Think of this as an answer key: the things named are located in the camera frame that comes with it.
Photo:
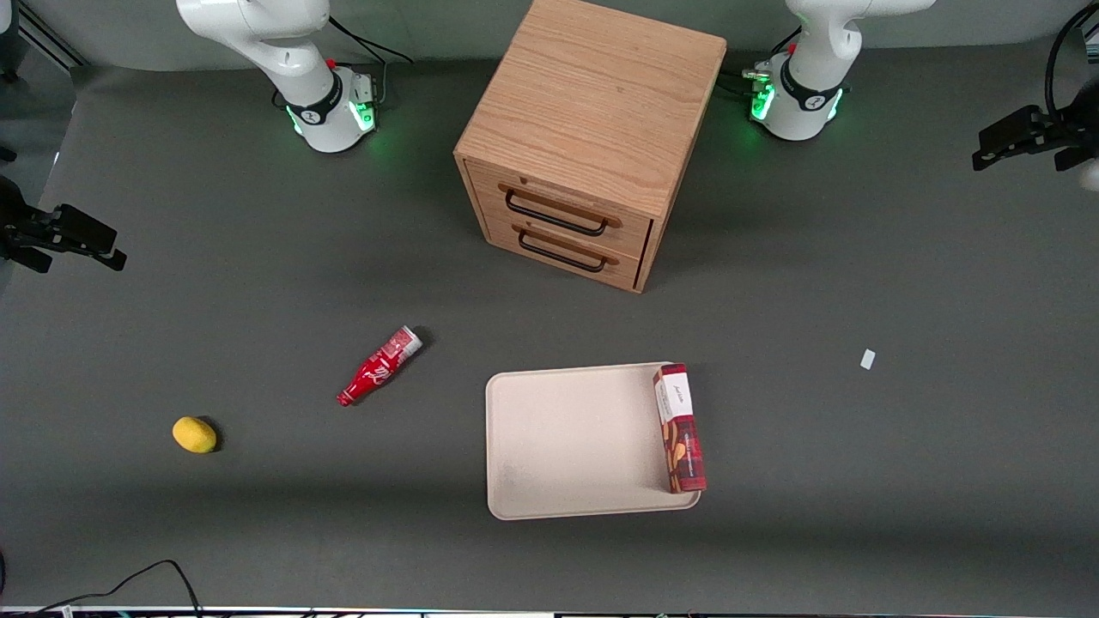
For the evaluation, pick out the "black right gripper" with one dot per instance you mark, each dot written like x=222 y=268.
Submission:
x=19 y=230

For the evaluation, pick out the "red cola bottle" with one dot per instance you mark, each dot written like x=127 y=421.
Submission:
x=378 y=367

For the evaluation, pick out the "red cookie box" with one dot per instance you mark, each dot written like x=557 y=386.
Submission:
x=683 y=438

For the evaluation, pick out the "wooden drawer front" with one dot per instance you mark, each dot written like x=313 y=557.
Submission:
x=627 y=270
x=635 y=233

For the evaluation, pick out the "wooden drawer cabinet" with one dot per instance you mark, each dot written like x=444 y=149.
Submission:
x=601 y=103

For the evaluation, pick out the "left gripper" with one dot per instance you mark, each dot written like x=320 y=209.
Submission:
x=1058 y=130

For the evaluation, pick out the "beige rectangular tray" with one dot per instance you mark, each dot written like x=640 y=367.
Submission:
x=575 y=438

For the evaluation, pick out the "yellow lemon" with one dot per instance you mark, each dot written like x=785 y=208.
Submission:
x=194 y=434

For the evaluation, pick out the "small white paper piece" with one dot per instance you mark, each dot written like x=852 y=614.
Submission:
x=868 y=360

